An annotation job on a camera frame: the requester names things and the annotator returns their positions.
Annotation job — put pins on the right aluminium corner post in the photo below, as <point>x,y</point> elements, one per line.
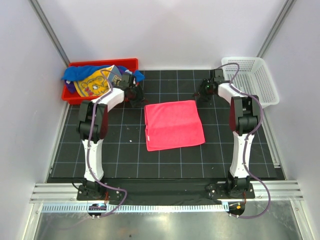
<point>280,19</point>

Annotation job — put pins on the purple towel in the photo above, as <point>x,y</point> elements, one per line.
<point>72,88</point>

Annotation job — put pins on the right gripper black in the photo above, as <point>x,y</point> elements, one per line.
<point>204,97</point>

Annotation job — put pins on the white slotted cable duct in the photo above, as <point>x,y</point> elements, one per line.
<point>99,208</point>

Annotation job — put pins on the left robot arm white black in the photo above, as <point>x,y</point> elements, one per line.
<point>93,128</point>

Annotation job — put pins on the pink microfiber towel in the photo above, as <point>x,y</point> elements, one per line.
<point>172,125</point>

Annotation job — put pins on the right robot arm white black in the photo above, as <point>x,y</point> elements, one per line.
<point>244,120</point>

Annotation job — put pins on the grey lettered towel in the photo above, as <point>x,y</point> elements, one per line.
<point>115,75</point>

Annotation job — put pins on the aluminium corner post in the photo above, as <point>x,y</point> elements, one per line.
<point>49,30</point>
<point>280,19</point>

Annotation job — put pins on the red plastic bin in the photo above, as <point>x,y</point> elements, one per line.
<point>74,98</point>

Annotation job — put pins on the left aluminium corner post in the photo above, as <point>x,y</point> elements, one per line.
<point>49,30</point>

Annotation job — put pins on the aluminium front rail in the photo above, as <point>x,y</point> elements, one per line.
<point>280,190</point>

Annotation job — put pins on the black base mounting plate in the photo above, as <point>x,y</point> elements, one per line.
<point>163,191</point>

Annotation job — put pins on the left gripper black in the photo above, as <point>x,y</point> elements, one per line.
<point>141,97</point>

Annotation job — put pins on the blue towel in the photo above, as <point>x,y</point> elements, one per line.
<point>79,73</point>

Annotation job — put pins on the white perforated plastic basket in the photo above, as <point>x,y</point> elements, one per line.
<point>251,76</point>

